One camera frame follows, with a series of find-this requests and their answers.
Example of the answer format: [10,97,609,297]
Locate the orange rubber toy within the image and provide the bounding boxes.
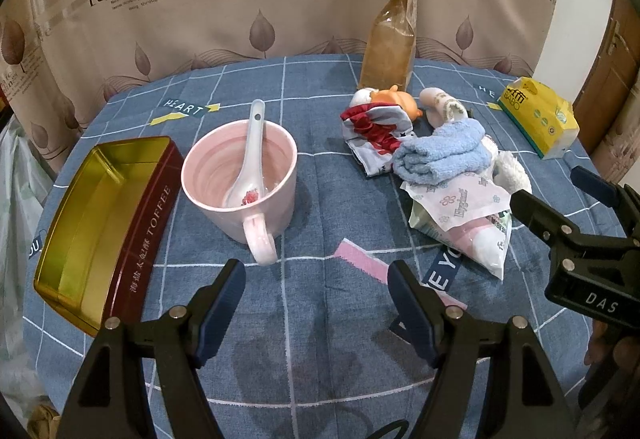
[349,85,423,122]

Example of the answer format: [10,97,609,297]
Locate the pink wet wipes pack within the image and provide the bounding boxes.
[409,202,512,281]

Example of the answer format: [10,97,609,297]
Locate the white sock with gold print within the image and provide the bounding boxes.
[419,87,469,128]

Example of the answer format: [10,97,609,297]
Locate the white floral wipes packet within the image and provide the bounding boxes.
[401,173,511,231]

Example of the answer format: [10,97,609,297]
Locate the yellow tissue pack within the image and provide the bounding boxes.
[498,77,579,160]

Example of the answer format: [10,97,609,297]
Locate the gold and red toffee tin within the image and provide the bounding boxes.
[34,136,183,336]

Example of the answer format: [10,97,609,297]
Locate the light blue towel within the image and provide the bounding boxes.
[393,118,491,186]

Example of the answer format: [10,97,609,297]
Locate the brown kraft snack bag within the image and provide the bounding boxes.
[359,0,418,89]

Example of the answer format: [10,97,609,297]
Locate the person's right hand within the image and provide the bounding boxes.
[584,320,639,393]

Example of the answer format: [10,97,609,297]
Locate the red and white fabric scrunchie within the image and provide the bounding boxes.
[341,102,416,178]

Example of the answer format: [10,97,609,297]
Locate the white green patterned plastic bag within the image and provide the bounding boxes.
[0,118,53,426]

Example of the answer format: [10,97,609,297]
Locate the white ceramic spoon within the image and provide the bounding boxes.
[226,99,266,208]

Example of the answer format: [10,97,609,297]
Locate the blue checked tablecloth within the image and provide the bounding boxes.
[30,55,591,438]

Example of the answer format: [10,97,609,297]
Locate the pink ceramic mug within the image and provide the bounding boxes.
[181,120,297,266]

